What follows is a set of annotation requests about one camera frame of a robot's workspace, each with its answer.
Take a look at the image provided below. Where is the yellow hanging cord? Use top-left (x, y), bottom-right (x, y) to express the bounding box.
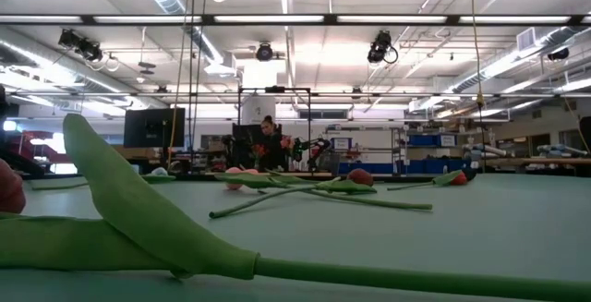
top-left (465, 0), bottom-right (488, 174)
top-left (166, 0), bottom-right (193, 169)

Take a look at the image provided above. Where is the small pink flower bunch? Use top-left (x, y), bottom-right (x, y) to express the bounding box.
top-left (279, 134), bottom-right (296, 155)

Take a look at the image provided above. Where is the small red flower bunch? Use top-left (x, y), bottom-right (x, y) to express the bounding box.
top-left (251, 143), bottom-right (269, 170)

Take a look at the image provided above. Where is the blue storage bin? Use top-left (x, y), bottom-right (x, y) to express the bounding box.
top-left (407, 134), bottom-right (438, 148)

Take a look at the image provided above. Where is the metal shelf rack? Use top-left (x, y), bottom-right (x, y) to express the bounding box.
top-left (390, 126), bottom-right (464, 175)

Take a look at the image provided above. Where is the black computer monitor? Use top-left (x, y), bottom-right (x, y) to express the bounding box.
top-left (123, 107), bottom-right (186, 149)

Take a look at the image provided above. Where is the person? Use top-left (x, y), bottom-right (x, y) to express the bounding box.
top-left (257, 115), bottom-right (291, 173)

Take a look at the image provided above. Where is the green table mat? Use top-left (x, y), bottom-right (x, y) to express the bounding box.
top-left (0, 174), bottom-right (591, 302)

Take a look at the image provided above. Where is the black ceiling dome fixture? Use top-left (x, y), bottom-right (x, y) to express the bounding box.
top-left (547, 46), bottom-right (571, 62)

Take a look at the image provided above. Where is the black camera with cable loop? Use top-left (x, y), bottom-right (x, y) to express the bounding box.
top-left (367, 29), bottom-right (400, 66)

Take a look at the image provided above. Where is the black hanging cable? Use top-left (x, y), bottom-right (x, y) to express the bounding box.
top-left (187, 0), bottom-right (197, 174)
top-left (191, 0), bottom-right (210, 155)

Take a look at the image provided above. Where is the black ceiling camera cluster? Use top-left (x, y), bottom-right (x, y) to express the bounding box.
top-left (57, 28), bottom-right (104, 63)

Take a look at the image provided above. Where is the black square frame stand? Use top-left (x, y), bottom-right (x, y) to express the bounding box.
top-left (236, 86), bottom-right (313, 174)

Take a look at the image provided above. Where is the white artificial tulip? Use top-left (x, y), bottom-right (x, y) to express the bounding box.
top-left (30, 166), bottom-right (177, 192)

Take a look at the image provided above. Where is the overhead beam with light strips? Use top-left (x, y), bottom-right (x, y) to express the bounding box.
top-left (0, 13), bottom-right (591, 28)

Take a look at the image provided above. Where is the dark red artificial tulip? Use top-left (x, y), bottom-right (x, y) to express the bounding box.
top-left (0, 113), bottom-right (591, 302)

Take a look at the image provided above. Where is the wooden workbench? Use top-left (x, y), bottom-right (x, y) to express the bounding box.
top-left (479, 156), bottom-right (591, 168)

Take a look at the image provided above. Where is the red metal rack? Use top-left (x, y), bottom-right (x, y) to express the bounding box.
top-left (8, 129), bottom-right (73, 175)

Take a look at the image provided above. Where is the black panel screen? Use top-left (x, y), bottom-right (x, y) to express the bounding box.
top-left (231, 123), bottom-right (262, 172)

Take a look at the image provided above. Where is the white round column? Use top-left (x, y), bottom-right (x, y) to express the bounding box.
top-left (241, 64), bottom-right (278, 126)

